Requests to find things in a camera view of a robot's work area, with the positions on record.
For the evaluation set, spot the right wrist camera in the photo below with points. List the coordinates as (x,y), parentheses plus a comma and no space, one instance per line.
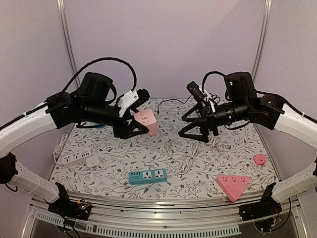
(201,96)

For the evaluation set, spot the right aluminium frame post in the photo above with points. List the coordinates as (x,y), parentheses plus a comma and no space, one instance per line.
(263,35)

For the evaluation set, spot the left aluminium frame post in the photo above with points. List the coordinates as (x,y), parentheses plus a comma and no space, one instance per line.
(65,34)

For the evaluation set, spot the pink cube socket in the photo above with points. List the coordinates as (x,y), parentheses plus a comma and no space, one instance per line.
(147,118)

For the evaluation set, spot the teal power strip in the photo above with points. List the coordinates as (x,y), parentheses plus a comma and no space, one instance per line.
(147,177)

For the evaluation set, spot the aluminium frame post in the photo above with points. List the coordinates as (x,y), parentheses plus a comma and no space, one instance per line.
(65,34)
(263,35)

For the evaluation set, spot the floral table mat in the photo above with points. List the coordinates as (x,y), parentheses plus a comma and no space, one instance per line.
(192,167)

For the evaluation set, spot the white charger adapter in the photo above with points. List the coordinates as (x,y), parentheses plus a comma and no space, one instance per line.
(92,162)

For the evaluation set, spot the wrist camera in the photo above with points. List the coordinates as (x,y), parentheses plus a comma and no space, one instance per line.
(132,97)
(201,96)

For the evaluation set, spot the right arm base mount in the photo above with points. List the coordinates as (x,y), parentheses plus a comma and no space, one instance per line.
(265,207)

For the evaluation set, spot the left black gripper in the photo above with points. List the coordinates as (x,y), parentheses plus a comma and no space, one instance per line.
(126,132)

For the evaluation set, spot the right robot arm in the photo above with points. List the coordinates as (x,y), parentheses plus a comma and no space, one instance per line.
(246,103)

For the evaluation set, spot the small pink square adapter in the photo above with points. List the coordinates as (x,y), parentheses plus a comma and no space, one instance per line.
(259,159)

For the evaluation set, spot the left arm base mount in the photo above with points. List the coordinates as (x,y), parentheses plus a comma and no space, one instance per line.
(64,207)

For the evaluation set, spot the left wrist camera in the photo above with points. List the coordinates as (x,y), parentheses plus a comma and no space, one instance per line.
(132,97)

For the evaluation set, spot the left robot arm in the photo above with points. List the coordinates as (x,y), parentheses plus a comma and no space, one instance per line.
(88,103)

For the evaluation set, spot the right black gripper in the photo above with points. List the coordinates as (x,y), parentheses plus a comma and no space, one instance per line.
(208,121)

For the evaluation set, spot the white power strip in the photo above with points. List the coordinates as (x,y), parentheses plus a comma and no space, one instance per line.
(76,158)

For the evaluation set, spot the pink triangular power strip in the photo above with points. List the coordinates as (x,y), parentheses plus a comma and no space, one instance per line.
(232,186)

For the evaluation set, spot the aluminium front rail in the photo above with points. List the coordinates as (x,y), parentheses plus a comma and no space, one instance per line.
(113,217)

